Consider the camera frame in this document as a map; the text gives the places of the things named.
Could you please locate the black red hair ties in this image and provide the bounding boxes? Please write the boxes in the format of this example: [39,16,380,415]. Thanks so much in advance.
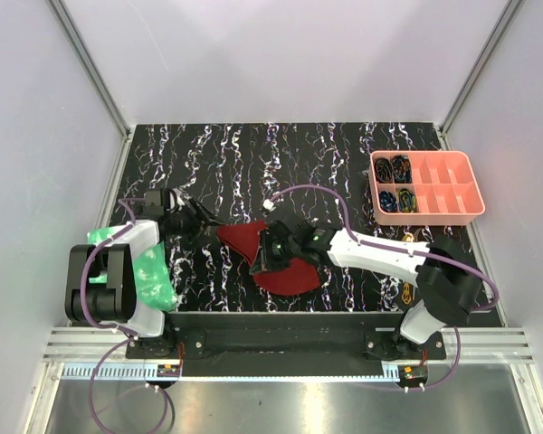
[391,154,413,183]

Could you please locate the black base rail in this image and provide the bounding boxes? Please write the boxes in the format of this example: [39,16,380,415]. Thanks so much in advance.
[126,312,446,381]

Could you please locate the black orange hair ties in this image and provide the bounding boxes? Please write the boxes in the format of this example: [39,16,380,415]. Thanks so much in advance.
[373,156,394,183]

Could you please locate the pink compartment tray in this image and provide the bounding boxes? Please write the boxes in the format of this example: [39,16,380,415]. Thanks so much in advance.
[368,150,485,226]

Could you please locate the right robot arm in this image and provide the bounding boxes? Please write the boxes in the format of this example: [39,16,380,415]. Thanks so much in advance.
[250,221,482,359]

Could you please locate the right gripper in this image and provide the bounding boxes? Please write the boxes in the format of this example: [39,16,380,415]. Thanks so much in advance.
[252,229,300,275]

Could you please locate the red cloth napkin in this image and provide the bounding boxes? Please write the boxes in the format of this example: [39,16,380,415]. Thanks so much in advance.
[216,221,321,297]

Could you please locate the yellow blue hair ties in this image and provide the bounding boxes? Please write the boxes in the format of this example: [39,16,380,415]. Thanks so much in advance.
[395,188,417,212]

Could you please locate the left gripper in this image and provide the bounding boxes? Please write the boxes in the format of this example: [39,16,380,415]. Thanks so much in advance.
[166,197,225,250]

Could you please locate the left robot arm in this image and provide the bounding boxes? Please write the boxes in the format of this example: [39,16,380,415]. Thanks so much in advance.
[64,188,224,358]

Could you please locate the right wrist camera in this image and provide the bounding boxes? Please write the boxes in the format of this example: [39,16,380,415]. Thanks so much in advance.
[262,199,275,213]

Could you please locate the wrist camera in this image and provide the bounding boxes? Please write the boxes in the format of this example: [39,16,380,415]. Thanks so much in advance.
[167,188,187,212]
[262,199,275,213]

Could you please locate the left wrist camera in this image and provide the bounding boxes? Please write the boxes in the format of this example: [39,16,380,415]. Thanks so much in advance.
[167,188,187,212]

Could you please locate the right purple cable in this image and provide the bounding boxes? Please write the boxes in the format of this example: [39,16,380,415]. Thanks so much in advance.
[264,184,501,392]

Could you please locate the gold spoon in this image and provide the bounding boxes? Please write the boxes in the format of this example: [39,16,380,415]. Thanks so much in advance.
[400,232,417,307]

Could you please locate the green white cloth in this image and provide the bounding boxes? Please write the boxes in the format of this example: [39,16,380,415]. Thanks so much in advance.
[87,220,177,312]

